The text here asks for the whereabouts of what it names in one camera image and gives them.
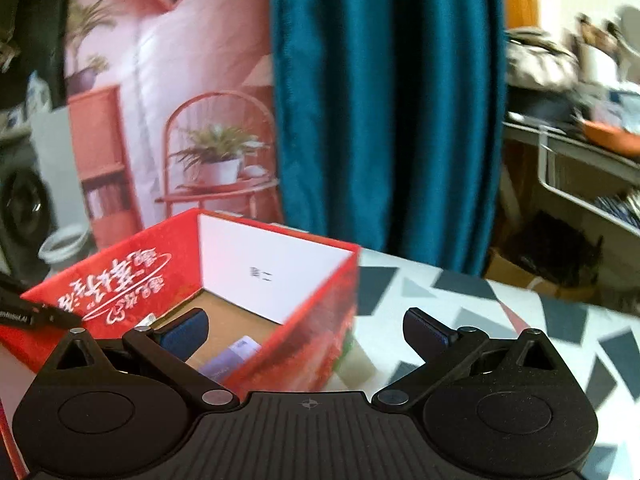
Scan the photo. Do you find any pink printed wall poster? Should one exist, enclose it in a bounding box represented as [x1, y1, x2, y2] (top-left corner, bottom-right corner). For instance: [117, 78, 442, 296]
[62, 0, 283, 253]

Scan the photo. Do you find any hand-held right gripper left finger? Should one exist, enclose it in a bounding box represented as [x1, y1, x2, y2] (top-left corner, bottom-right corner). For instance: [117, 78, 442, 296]
[42, 307, 241, 409]

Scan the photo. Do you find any orange bowl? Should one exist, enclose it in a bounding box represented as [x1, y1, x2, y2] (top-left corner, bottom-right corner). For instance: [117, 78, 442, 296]
[580, 119, 640, 157]

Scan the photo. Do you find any white wire shelf rack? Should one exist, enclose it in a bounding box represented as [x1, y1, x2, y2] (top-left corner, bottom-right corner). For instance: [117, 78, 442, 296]
[500, 119, 640, 241]

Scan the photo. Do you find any geometric patterned tablecloth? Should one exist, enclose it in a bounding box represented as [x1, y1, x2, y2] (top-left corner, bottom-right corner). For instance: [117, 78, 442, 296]
[320, 247, 640, 480]

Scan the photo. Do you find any teal curtain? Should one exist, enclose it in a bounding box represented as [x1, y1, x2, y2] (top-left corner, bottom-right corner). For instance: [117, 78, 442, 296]
[266, 0, 509, 277]

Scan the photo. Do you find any blue and white card packet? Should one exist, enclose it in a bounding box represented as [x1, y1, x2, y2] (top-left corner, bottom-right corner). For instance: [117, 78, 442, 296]
[197, 337, 262, 382]

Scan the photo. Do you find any small white and green box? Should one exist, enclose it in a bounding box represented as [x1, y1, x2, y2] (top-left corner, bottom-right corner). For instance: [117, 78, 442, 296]
[336, 337, 378, 386]

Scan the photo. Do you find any red cardboard box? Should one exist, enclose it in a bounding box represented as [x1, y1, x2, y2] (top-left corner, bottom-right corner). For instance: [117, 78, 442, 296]
[0, 208, 362, 401]

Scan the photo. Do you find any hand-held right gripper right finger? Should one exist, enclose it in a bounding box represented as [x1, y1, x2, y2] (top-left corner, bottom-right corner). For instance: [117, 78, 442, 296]
[370, 307, 562, 409]

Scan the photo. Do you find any beige bag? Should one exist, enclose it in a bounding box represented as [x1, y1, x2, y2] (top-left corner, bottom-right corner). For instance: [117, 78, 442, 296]
[505, 27, 581, 92]

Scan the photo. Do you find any brown cardboard box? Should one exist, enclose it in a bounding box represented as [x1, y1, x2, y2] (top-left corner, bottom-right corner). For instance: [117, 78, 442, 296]
[485, 247, 601, 303]

